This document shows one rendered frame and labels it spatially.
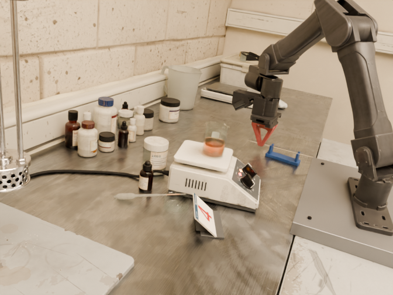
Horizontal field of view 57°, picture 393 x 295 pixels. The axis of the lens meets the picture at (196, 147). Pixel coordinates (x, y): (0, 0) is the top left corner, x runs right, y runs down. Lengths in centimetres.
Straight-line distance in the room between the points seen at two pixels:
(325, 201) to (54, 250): 55
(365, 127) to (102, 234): 56
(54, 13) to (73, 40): 10
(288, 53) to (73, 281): 72
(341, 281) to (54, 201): 55
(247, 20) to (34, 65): 143
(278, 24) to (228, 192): 148
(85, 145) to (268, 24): 145
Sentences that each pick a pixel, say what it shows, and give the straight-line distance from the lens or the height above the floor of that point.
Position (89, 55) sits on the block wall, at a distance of 113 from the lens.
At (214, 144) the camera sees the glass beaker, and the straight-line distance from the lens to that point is 78.
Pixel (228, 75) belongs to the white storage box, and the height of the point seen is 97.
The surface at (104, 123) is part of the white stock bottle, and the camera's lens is 103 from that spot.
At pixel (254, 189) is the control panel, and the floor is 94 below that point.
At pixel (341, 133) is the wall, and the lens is 223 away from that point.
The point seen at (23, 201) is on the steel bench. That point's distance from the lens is 78.
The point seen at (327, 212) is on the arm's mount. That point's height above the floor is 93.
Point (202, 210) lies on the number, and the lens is 72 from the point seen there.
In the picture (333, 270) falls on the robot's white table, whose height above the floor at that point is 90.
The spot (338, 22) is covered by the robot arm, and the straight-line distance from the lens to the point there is 85.
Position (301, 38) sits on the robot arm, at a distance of 95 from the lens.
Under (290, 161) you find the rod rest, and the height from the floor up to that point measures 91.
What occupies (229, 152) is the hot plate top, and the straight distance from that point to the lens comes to 84.
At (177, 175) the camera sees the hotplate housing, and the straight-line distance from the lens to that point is 78.
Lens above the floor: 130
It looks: 22 degrees down
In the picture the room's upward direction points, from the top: 9 degrees clockwise
